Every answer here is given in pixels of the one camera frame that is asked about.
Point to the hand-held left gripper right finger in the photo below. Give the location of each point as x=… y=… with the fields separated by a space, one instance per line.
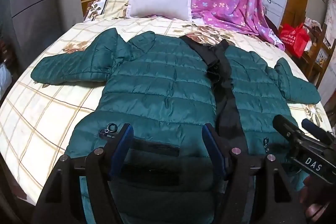
x=214 y=145

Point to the red shopping bag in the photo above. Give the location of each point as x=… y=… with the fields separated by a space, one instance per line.
x=292 y=40

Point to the grey wardrobe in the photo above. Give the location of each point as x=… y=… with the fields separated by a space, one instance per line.
x=34 y=3

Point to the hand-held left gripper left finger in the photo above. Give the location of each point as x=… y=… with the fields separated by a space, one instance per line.
x=122 y=145

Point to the person's right hand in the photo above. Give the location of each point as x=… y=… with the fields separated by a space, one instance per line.
x=316 y=201

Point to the bed with floral checked sheet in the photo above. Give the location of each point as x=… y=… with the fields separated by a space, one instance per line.
x=52 y=108

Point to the green puffer jacket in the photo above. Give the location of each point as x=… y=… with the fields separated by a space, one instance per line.
x=157 y=82

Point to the wooden chair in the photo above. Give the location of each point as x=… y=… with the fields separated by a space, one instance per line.
x=319 y=56

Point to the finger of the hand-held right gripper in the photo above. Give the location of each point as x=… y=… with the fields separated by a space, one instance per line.
x=284 y=124
x=316 y=132

